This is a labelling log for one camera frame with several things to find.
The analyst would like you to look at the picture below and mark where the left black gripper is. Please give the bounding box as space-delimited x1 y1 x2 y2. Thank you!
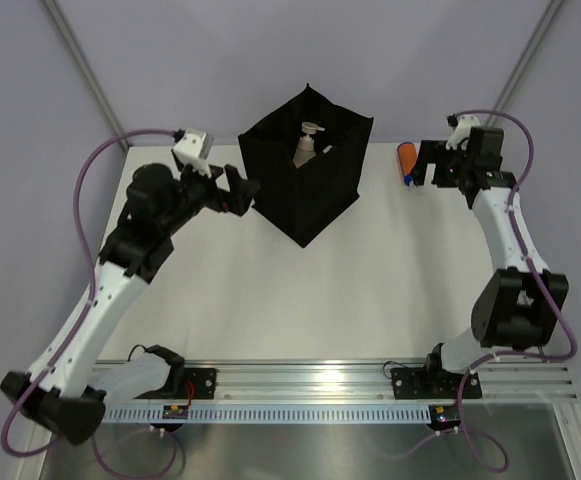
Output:
160 161 259 236

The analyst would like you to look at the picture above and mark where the orange tube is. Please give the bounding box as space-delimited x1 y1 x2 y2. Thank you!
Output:
396 142 418 187

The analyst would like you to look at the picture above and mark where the beige pump bottle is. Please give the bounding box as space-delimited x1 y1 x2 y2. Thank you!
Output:
293 122 325 168

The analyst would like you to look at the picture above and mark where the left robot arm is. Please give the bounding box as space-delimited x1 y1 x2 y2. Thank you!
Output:
0 160 260 445

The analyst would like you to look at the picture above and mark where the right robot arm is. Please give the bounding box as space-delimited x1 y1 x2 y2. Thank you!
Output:
392 126 569 399

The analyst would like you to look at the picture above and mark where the black canvas bag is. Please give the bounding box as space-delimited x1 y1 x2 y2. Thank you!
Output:
238 86 374 247

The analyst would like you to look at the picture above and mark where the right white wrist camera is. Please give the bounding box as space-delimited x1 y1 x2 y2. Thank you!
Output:
445 114 481 150

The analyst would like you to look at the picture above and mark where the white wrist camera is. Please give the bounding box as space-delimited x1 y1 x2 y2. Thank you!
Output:
172 129 214 178
445 114 481 150

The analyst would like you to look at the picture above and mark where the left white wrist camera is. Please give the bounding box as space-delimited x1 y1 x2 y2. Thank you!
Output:
172 129 214 178

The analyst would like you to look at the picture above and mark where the left aluminium corner post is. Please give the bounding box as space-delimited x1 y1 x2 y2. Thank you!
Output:
38 0 125 135

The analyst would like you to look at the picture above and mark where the aluminium corner post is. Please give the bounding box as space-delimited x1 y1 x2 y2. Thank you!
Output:
492 0 569 111
38 0 125 135

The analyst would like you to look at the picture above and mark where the right aluminium corner post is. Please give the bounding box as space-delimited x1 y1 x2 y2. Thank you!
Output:
492 0 569 111

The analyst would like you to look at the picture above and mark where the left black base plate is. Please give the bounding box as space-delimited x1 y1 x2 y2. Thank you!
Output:
166 367 218 400

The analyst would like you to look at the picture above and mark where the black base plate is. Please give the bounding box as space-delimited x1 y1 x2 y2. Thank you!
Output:
166 367 218 400
390 367 463 400

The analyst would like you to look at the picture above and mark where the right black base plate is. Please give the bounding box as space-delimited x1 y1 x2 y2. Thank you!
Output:
390 367 463 400

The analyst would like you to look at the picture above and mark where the aluminium front rail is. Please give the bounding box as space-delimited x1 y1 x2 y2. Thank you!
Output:
89 360 579 404

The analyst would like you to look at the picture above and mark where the white slotted cable duct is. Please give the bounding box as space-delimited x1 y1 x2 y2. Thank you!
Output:
103 402 431 425

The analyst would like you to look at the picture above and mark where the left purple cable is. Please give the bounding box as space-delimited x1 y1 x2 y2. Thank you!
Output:
0 128 186 476

